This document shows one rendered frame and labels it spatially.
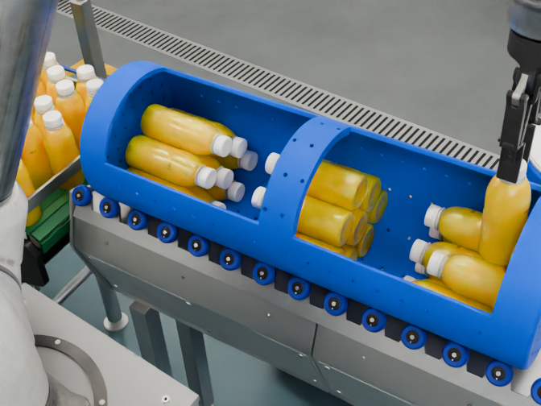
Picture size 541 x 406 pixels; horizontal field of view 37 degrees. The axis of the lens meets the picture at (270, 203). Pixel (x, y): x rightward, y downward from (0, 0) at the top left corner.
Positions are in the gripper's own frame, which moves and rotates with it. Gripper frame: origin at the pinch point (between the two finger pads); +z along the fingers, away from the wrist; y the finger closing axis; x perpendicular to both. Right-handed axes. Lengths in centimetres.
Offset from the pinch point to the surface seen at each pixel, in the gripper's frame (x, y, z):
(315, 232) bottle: 28.2, -8.6, 22.1
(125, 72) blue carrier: 74, 0, 9
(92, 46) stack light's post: 119, 35, 35
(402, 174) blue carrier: 22.2, 13.4, 23.1
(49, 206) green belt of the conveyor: 93, -12, 43
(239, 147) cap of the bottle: 52, 4, 22
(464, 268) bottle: 2.7, -6.8, 19.4
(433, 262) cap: 7.8, -6.5, 20.8
